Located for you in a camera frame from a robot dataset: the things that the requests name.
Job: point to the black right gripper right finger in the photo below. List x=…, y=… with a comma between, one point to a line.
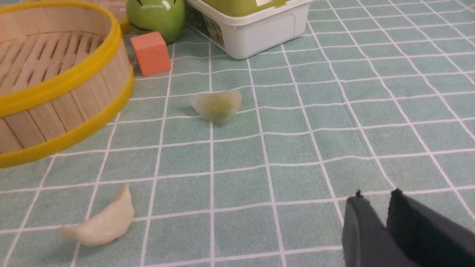
x=426, y=237

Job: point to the orange foam cube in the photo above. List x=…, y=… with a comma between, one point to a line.
x=151, y=53

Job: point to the green apple toy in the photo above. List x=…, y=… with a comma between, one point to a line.
x=167, y=17

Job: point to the tablecloth green white grid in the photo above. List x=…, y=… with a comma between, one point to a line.
x=375, y=95

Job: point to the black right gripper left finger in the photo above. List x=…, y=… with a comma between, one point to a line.
x=365, y=240

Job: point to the white box green lid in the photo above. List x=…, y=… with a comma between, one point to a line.
x=244, y=28

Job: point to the pale green dumpling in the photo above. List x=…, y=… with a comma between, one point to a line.
x=217, y=107

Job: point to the white dumpling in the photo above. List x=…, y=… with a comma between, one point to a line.
x=107, y=225

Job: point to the bamboo steamer tray yellow rim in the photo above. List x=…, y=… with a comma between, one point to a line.
x=65, y=73

